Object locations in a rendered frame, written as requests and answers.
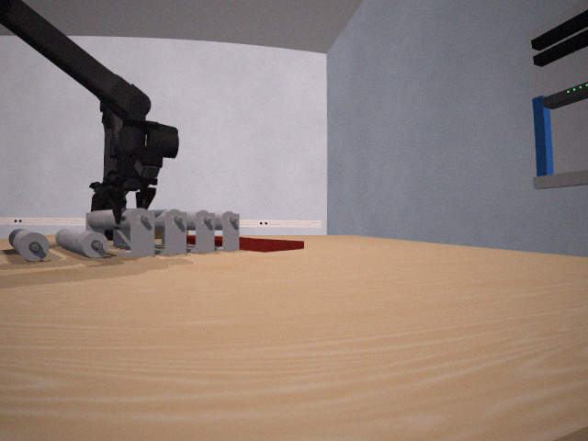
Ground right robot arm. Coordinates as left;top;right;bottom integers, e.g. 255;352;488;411
0;0;179;179

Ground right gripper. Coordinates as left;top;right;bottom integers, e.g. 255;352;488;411
103;175;158;224

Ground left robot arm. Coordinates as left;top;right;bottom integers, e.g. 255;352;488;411
100;102;123;240

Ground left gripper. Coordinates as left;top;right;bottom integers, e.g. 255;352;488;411
89;182;127;213

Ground red rectangular tray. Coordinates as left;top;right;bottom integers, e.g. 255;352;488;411
187;235;304;252

